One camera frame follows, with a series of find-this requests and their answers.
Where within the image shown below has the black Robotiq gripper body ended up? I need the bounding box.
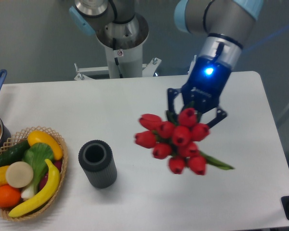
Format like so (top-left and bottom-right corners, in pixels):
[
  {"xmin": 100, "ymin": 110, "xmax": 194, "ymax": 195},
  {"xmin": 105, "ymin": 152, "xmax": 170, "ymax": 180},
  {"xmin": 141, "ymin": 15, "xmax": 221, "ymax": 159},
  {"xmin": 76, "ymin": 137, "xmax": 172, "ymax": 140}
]
[{"xmin": 181, "ymin": 33, "xmax": 245, "ymax": 114}]

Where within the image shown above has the woven wicker basket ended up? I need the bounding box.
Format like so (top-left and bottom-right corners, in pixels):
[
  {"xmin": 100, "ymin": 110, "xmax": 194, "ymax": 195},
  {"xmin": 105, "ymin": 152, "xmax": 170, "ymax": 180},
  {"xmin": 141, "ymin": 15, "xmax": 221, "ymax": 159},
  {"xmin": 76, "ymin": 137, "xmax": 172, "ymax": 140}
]
[{"xmin": 0, "ymin": 126, "xmax": 68, "ymax": 221}]

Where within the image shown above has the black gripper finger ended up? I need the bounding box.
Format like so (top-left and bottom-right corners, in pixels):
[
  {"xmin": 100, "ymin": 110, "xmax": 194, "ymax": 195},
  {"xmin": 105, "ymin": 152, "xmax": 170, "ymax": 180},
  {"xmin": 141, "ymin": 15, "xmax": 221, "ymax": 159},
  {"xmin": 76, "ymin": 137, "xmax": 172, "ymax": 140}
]
[
  {"xmin": 202, "ymin": 105, "xmax": 227, "ymax": 128},
  {"xmin": 167, "ymin": 88, "xmax": 182, "ymax": 113}
]

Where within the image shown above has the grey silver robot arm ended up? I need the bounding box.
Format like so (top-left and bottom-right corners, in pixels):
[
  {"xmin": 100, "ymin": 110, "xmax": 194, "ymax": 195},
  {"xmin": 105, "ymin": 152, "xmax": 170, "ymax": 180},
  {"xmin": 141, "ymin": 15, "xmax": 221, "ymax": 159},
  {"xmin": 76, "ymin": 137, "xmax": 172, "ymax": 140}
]
[{"xmin": 69, "ymin": 0, "xmax": 263, "ymax": 127}]

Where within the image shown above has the red tulip bouquet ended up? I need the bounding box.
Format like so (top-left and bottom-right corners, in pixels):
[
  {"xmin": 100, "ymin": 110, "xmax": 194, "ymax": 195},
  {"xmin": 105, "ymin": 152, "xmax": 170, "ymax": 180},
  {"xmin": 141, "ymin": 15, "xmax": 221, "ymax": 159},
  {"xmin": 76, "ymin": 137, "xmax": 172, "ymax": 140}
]
[{"xmin": 134, "ymin": 102, "xmax": 234, "ymax": 176}]

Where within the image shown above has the orange fruit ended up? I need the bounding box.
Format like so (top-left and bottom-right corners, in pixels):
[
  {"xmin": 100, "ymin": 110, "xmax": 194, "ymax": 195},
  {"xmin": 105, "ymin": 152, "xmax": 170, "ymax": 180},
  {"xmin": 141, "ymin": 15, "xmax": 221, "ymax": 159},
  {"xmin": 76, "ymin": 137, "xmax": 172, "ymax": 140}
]
[{"xmin": 0, "ymin": 184, "xmax": 21, "ymax": 208}]

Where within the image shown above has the yellow banana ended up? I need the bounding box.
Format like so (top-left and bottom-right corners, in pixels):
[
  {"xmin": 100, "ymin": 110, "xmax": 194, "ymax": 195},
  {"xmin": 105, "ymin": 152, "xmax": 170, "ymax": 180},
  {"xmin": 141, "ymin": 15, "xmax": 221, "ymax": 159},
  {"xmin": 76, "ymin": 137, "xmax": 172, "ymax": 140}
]
[{"xmin": 8, "ymin": 159, "xmax": 60, "ymax": 218}]

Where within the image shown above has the beige round disc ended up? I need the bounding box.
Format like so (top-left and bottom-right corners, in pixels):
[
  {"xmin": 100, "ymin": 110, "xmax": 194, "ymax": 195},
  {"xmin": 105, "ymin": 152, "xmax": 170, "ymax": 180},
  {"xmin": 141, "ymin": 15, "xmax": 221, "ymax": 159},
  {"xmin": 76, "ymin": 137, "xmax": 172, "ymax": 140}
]
[{"xmin": 5, "ymin": 161, "xmax": 34, "ymax": 188}]

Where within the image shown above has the green bok choy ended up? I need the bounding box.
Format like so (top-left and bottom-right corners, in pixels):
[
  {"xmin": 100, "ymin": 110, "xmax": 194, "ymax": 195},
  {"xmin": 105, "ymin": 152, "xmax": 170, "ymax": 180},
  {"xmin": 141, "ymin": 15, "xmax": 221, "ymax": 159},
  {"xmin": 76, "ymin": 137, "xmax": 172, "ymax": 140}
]
[{"xmin": 21, "ymin": 142, "xmax": 54, "ymax": 200}]

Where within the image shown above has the dark red vegetable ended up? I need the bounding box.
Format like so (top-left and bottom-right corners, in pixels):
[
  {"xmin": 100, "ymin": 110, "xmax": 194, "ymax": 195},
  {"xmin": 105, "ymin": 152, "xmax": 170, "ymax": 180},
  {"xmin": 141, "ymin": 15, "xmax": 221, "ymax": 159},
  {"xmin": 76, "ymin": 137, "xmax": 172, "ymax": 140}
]
[{"xmin": 39, "ymin": 160, "xmax": 62, "ymax": 191}]

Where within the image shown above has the green cucumber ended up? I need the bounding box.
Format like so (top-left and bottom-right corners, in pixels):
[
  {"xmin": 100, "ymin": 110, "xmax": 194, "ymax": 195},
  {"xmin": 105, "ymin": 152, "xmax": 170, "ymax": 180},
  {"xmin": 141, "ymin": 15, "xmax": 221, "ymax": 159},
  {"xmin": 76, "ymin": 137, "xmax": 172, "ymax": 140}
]
[{"xmin": 0, "ymin": 140, "xmax": 30, "ymax": 167}]

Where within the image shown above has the dark grey ribbed vase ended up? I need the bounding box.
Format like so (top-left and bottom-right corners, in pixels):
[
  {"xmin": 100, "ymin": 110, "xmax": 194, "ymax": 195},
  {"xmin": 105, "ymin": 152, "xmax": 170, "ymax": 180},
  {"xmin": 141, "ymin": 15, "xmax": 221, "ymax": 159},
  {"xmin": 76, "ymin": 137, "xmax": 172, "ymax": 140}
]
[{"xmin": 78, "ymin": 140, "xmax": 117, "ymax": 189}]

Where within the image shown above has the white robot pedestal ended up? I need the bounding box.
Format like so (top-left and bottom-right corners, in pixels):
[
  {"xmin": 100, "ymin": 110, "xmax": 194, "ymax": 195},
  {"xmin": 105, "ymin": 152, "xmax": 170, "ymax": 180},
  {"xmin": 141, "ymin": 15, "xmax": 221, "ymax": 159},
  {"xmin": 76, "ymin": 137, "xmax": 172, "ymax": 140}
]
[{"xmin": 73, "ymin": 33, "xmax": 197, "ymax": 81}]

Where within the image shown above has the yellow squash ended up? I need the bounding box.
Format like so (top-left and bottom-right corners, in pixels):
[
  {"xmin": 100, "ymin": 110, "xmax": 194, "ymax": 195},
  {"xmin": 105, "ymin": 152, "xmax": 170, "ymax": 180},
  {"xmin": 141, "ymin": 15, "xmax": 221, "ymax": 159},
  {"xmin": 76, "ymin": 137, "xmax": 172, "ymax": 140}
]
[{"xmin": 27, "ymin": 130, "xmax": 63, "ymax": 161}]

